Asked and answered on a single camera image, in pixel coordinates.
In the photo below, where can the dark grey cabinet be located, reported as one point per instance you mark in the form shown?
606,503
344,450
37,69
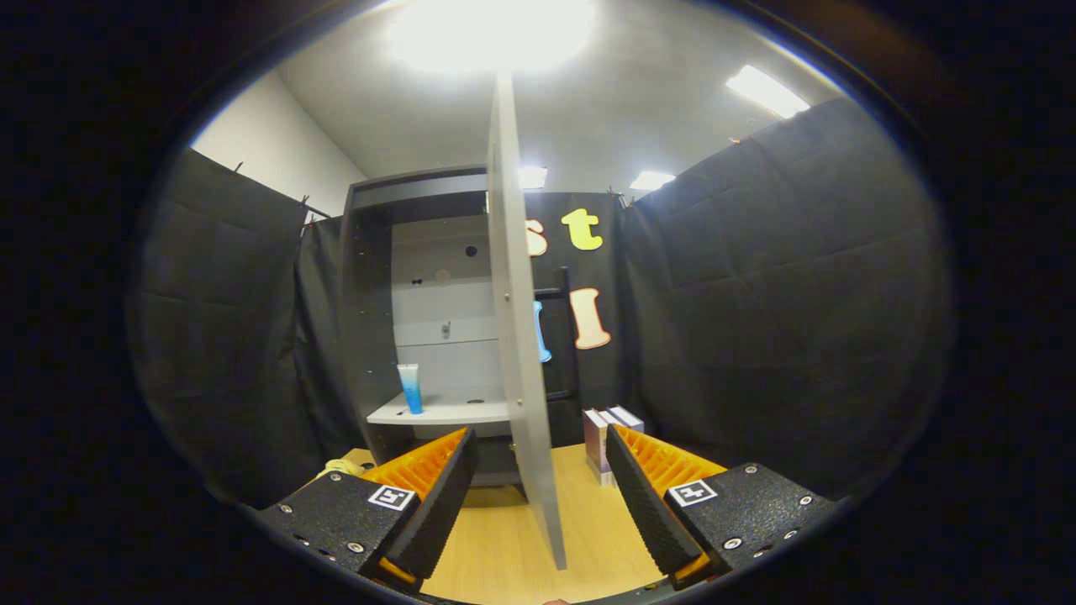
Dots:
370,319

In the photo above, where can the white and blue tube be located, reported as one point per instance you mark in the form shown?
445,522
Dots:
410,391

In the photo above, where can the small ceiling light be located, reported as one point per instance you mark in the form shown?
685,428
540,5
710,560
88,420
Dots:
651,181
532,177

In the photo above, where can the white book with dark spine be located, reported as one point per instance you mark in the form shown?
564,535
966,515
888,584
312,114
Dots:
612,418

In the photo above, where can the yellow plush toy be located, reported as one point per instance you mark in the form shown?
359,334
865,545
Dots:
345,466

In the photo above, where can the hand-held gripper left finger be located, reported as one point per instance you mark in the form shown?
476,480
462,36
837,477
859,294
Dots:
437,504

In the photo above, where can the long ceiling light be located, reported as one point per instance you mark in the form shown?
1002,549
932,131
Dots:
767,91

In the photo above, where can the black backdrop cloth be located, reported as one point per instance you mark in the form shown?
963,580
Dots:
756,294

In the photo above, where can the beige cabinet door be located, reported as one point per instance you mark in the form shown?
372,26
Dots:
517,336

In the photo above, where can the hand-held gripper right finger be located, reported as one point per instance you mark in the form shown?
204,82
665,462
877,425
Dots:
643,504

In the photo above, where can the large ceiling light panel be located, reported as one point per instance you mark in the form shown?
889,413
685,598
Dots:
492,34

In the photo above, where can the white cabinet shelf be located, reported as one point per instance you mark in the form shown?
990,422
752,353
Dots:
454,412

